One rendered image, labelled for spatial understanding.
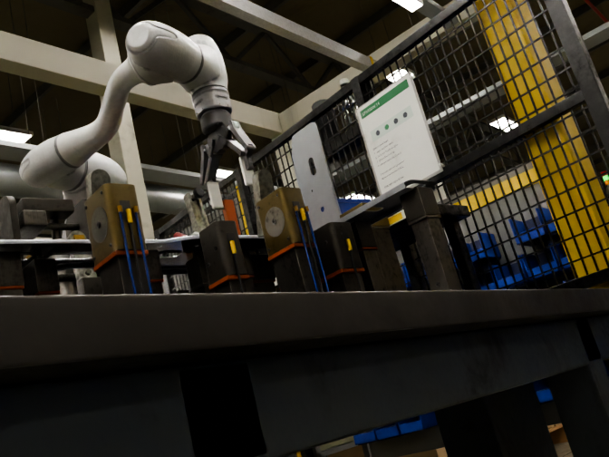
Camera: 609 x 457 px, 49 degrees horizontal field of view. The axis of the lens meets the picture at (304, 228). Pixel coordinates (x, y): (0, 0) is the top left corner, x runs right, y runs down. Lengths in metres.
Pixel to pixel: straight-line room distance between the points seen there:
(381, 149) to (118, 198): 1.02
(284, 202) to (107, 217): 0.36
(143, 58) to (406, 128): 0.77
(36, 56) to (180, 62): 3.46
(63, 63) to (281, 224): 3.90
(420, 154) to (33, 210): 1.00
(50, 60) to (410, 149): 3.52
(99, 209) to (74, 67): 4.00
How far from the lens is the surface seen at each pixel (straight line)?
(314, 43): 5.21
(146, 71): 1.56
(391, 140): 1.94
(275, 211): 1.30
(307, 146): 1.77
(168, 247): 1.36
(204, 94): 1.62
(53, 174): 1.95
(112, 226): 1.10
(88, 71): 5.16
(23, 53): 4.93
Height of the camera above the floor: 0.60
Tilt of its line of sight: 16 degrees up
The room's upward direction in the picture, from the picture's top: 15 degrees counter-clockwise
